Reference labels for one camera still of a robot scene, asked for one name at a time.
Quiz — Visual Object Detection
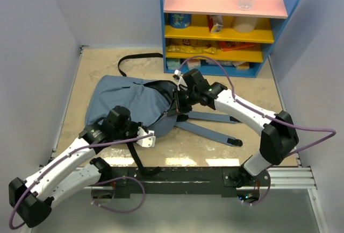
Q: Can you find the blue shelf unit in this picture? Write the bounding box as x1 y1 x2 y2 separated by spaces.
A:
160 0 300 77

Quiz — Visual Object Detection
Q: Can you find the yellow snack bag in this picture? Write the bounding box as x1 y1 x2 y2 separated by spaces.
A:
166 39 217 55

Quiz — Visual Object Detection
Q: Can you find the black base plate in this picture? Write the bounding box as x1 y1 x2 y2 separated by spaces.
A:
92 167 271 198

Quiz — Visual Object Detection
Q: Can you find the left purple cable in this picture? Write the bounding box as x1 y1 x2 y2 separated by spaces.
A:
9 133 156 230

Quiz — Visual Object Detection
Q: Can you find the white tissue pack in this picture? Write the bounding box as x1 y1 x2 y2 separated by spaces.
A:
185 59 201 70

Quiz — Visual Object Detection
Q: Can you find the white round container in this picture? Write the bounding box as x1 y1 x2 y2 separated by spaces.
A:
232 17 259 33

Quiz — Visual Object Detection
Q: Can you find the aluminium rail frame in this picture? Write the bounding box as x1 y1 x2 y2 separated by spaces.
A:
20 45 329 233

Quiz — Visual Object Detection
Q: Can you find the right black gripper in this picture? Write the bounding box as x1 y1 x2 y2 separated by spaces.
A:
169 87 200 116

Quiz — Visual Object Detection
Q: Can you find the red white carton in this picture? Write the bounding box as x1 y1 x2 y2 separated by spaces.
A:
207 15 224 33

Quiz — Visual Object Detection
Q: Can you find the blue round tin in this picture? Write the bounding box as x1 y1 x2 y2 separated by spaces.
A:
168 13 192 29

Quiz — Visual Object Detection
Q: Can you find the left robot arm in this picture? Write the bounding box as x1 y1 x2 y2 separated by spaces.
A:
9 106 155 230

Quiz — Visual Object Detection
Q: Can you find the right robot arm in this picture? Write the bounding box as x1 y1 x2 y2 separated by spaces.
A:
172 69 299 187

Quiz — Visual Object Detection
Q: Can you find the blue student backpack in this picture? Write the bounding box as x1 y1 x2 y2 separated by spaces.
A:
84 52 243 180

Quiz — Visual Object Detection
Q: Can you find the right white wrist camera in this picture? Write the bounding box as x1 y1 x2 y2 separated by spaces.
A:
173 69 188 90

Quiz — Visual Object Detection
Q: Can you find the teal tissue pack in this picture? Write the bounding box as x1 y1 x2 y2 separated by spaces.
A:
166 58 181 70

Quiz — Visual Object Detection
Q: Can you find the red snack packet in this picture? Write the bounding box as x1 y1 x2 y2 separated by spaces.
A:
219 41 256 52

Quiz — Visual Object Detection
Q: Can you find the yellow sponge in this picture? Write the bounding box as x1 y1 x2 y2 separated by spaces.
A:
236 62 250 70

